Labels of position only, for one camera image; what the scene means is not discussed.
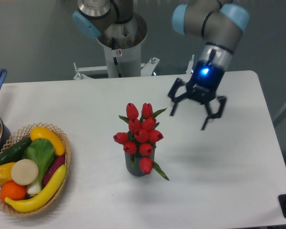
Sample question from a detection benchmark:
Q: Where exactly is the beige round mushroom cap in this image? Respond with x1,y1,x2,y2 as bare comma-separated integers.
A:
11,159,39,186

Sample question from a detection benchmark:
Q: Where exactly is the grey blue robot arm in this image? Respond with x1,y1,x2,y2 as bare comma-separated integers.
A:
72,0,249,121

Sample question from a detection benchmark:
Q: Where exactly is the red tulip bouquet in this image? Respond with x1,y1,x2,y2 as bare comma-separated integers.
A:
113,103,170,181

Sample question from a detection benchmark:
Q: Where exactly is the green bok choy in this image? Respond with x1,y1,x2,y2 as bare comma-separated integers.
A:
22,138,55,197

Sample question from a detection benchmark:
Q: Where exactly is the purple sweet potato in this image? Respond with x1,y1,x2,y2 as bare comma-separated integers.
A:
42,156,65,187

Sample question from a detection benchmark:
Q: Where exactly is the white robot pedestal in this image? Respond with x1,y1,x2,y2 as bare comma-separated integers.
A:
97,13,147,78

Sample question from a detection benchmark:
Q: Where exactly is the orange fruit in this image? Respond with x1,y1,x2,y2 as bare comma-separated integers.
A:
0,181,27,203

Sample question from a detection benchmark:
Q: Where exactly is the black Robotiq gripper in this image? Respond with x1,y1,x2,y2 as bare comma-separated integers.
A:
167,61,227,131

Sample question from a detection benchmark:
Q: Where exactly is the yellow bell pepper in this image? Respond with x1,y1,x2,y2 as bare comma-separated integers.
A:
0,162,16,186

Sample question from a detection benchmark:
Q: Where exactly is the white metal base frame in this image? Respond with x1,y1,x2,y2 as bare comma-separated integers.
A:
73,54,195,80

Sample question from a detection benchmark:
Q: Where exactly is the yellow squash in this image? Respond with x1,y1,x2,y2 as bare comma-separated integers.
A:
30,126,66,156

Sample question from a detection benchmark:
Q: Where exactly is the yellow banana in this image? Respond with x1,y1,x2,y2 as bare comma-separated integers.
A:
5,165,67,213

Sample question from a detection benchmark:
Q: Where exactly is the dark grey ribbed vase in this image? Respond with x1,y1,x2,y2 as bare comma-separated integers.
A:
124,151,147,177

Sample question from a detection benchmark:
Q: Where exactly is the green cucumber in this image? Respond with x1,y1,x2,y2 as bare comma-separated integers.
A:
0,137,32,166

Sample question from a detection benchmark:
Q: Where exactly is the woven wicker basket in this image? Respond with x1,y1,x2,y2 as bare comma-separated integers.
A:
0,123,71,217

